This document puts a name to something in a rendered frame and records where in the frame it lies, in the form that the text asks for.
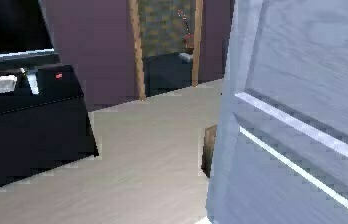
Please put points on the brown wooden box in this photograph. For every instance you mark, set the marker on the brown wooden box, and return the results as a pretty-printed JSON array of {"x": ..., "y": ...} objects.
[{"x": 209, "y": 150}]

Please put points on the red flower plant in vase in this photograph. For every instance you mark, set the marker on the red flower plant in vase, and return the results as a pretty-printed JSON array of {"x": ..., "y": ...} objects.
[{"x": 188, "y": 40}]

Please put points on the pale blue room door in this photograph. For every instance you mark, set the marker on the pale blue room door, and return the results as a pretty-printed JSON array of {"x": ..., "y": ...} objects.
[{"x": 292, "y": 116}]

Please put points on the black television stand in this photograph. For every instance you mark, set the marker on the black television stand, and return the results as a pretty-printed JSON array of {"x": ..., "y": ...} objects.
[{"x": 32, "y": 133}]

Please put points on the black television set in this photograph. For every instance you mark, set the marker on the black television set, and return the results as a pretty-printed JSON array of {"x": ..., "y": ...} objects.
[{"x": 12, "y": 30}]

